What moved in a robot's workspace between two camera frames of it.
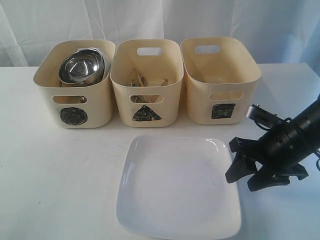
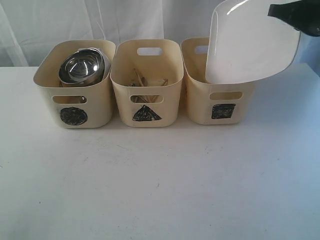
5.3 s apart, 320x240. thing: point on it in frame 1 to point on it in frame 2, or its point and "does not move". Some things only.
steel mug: (81, 99) does not move
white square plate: (174, 187) to (245, 44)
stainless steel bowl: (84, 68) does not move
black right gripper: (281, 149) to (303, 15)
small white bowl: (105, 58) does not move
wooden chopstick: (165, 83) does not move
